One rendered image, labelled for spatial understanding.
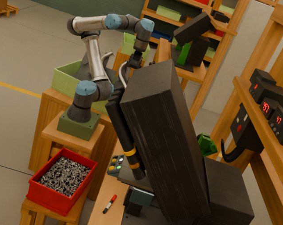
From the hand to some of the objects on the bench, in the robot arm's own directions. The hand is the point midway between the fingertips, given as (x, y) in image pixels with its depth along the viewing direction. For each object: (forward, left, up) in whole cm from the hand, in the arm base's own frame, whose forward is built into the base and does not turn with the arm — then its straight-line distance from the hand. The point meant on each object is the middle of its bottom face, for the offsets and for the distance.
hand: (128, 80), depth 173 cm
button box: (+10, -30, -43) cm, 53 cm away
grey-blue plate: (+23, -58, -39) cm, 74 cm away
